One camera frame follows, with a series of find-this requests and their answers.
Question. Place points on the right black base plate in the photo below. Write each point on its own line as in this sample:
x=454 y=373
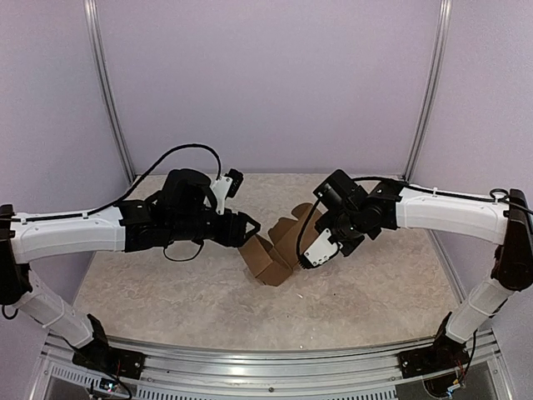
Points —
x=431 y=359

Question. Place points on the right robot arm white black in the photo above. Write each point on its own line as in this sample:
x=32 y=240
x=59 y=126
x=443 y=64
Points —
x=502 y=218

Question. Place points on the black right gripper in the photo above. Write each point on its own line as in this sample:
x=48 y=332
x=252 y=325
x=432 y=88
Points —
x=349 y=251

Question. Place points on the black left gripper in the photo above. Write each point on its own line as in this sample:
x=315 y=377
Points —
x=233 y=234

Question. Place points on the right aluminium frame post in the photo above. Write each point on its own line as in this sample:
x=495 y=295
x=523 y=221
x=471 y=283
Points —
x=432 y=83

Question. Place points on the aluminium frame post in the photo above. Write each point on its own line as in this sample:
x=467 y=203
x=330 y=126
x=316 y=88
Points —
x=432 y=83
x=98 y=53

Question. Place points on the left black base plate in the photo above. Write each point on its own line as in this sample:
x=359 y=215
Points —
x=99 y=355

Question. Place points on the brown cardboard paper box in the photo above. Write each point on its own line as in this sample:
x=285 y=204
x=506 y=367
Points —
x=273 y=260

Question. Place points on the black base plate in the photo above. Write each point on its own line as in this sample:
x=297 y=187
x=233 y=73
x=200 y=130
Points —
x=431 y=359
x=99 y=355

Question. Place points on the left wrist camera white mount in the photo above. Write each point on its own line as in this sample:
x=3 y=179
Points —
x=223 y=188

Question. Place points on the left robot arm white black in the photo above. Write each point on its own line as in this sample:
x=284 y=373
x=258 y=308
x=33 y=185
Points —
x=189 y=207

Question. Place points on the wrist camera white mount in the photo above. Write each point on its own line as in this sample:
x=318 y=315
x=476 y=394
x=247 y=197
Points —
x=322 y=250
x=223 y=188

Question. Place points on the front aluminium rail frame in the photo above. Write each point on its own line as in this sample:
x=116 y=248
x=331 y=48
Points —
x=176 y=372

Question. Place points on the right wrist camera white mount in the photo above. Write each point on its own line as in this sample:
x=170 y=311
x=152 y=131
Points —
x=322 y=250

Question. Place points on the left aluminium frame post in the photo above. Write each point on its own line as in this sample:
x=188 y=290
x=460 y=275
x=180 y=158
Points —
x=98 y=53

